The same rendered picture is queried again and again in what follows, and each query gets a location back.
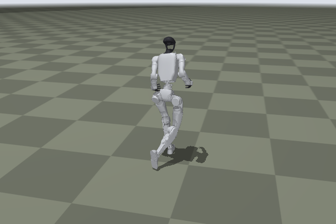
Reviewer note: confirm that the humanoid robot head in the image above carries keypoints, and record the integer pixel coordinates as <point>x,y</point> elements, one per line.
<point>169,41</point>

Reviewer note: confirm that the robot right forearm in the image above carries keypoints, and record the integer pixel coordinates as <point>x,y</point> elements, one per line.
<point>186,80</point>

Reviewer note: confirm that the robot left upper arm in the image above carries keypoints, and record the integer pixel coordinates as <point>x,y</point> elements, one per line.
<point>154,69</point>

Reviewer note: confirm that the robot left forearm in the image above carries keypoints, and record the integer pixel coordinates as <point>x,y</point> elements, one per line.
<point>153,84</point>

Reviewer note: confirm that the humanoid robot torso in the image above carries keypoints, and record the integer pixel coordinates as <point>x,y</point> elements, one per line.
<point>168,68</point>

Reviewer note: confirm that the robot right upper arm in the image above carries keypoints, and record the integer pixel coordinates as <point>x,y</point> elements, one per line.
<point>181,59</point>

